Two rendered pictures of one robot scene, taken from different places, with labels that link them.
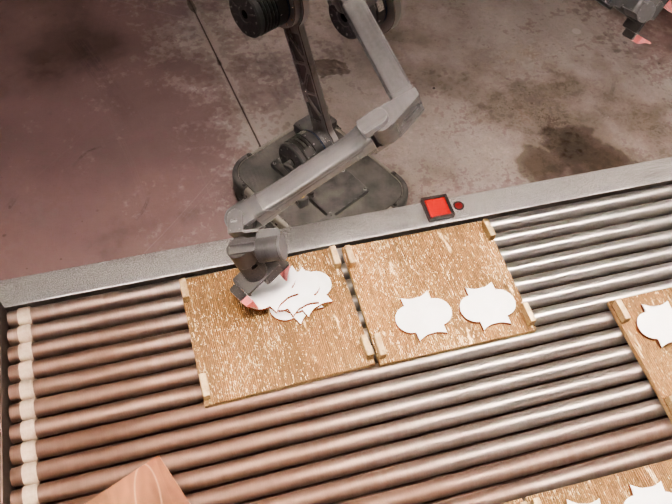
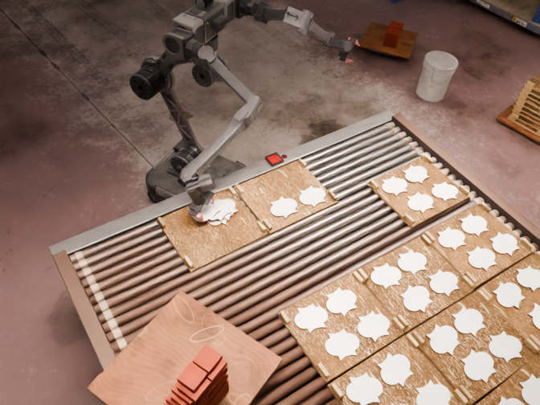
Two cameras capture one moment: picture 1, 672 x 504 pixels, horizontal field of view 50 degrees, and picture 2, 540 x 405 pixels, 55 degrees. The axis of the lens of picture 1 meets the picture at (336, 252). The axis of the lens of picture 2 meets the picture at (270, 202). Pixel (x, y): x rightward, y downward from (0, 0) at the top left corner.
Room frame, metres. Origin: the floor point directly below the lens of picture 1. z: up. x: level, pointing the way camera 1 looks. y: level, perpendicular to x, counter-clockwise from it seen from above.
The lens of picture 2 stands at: (-0.71, 0.33, 2.88)
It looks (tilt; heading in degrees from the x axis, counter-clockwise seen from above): 48 degrees down; 343
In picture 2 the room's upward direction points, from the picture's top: 5 degrees clockwise
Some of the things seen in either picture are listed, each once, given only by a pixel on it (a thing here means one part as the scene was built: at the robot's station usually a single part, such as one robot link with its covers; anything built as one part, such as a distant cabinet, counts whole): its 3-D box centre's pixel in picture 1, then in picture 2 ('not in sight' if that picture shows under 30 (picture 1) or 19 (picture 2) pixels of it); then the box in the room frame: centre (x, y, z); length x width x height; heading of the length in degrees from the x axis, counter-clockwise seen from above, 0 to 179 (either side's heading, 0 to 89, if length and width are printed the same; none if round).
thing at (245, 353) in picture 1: (274, 322); (211, 227); (0.86, 0.14, 0.93); 0.41 x 0.35 x 0.02; 111
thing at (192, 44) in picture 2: not in sight; (194, 48); (1.57, 0.09, 1.45); 0.09 x 0.08 x 0.12; 137
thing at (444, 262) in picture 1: (435, 288); (285, 194); (1.00, -0.27, 0.93); 0.41 x 0.35 x 0.02; 109
